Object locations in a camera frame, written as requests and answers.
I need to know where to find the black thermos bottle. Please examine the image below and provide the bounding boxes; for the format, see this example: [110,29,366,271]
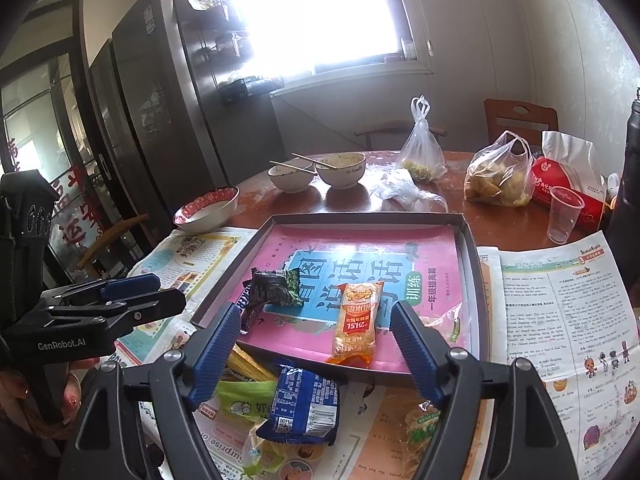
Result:
[606,87,640,243]

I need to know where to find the yellow snack packet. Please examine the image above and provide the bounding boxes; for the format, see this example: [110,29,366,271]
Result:
[220,345,278,383]

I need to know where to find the window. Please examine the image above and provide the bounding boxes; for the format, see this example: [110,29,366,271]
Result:
[197,0,417,77]

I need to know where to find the red patterned bowl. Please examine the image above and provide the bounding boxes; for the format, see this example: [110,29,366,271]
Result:
[172,186,240,233]

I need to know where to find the colourful printed newspaper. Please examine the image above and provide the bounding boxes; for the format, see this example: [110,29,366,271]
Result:
[350,232,640,480]
[112,227,361,480]

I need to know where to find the tied clear plastic bag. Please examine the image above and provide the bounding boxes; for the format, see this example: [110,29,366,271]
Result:
[397,95,447,183]

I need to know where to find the clear green snack packet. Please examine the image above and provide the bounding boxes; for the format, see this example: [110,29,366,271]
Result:
[240,420,301,478]

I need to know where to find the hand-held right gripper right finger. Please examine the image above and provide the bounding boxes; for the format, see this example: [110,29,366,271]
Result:
[389,300,583,480]

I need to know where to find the red tissue pack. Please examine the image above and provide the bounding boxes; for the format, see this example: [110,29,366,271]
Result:
[530,131,609,233]

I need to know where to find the white ceramic bowl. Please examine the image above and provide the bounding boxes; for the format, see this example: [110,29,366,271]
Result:
[267,160,317,194]
[315,152,367,190]

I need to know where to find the dark refrigerator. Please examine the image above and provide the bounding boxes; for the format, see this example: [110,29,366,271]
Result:
[112,0,287,211]

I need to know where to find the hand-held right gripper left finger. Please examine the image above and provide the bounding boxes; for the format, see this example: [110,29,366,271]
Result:
[60,301,244,480]

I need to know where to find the dark green pea packet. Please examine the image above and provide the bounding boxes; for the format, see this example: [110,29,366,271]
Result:
[250,268,304,308]

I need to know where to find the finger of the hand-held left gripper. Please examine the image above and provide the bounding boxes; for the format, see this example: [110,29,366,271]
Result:
[37,273,162,312]
[47,287,187,336]

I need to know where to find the crumpled clear plastic bag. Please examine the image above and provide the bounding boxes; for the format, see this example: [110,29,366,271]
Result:
[370,167,449,212]

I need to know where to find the glass door red lettering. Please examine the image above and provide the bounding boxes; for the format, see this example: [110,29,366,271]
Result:
[0,0,132,283]

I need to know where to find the pink book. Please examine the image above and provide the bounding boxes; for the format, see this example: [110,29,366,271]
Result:
[235,224,472,367]

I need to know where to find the dark shallow cardboard box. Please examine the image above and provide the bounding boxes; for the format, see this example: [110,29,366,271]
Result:
[190,212,483,388]

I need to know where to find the person's left hand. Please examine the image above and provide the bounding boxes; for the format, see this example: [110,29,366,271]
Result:
[0,357,101,441]

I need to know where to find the light green snack packet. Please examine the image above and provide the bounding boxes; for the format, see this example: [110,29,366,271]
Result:
[215,380,281,422]

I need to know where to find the clear plastic cup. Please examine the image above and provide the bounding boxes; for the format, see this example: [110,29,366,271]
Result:
[546,191,585,245]

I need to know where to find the wooden chopstick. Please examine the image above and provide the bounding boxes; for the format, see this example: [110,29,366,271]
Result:
[269,161,317,177]
[292,153,342,170]

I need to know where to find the wooden chair carved back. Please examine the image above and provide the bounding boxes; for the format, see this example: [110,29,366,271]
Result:
[483,98,559,150]

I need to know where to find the wooden chair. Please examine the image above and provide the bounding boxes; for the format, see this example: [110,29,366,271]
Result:
[76,212,151,272]

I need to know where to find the orange corn sausage packet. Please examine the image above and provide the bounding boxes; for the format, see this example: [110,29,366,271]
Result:
[325,281,385,368]

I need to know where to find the plastic bag of fried food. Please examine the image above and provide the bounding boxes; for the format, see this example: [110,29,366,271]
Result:
[464,131,536,208]

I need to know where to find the blue cookie packet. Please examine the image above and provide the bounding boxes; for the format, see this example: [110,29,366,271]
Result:
[255,359,342,447]

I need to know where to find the dark tall cabinet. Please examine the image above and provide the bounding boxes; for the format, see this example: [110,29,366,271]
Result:
[89,39,173,243]

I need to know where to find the brown chocolate bar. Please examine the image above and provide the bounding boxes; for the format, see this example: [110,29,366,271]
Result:
[239,280,267,333]

